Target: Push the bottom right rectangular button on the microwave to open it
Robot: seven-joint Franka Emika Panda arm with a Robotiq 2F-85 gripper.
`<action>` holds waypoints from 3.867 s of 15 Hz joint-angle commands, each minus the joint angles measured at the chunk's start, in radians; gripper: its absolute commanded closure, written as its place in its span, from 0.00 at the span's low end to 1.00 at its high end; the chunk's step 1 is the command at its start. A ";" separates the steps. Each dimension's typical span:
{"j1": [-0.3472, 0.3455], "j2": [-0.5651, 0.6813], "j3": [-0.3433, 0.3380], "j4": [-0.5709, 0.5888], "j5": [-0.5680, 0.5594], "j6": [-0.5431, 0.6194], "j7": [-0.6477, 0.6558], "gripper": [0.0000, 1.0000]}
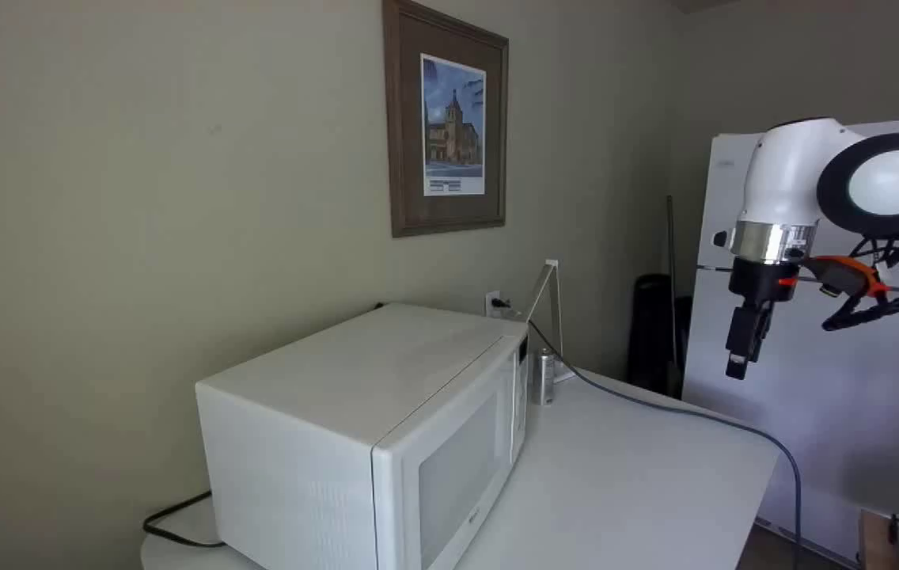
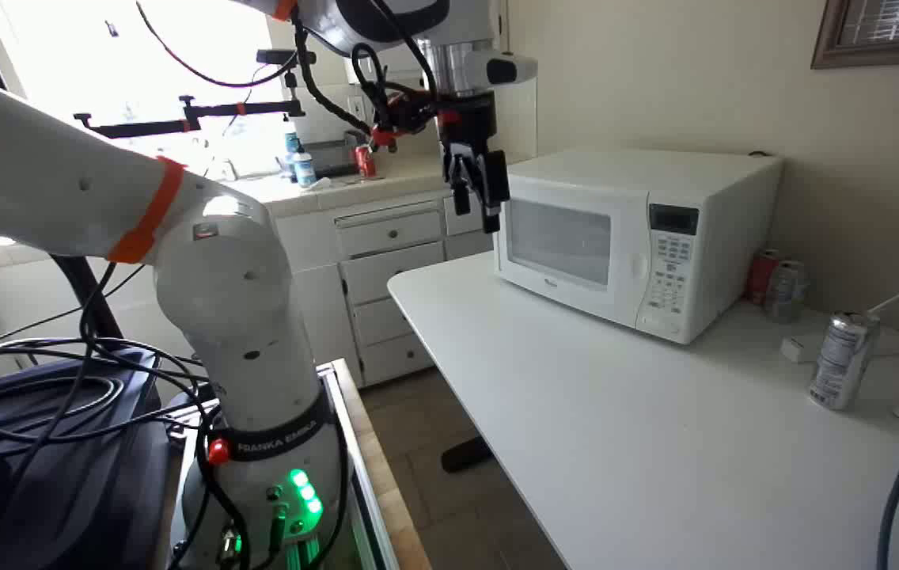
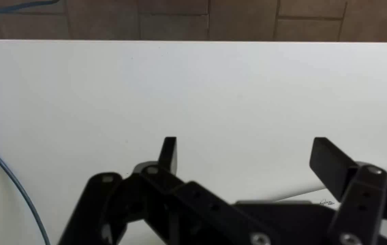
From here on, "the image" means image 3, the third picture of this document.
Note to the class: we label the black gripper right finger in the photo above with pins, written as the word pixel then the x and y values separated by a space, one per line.
pixel 358 189

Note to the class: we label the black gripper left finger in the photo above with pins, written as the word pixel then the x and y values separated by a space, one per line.
pixel 179 213

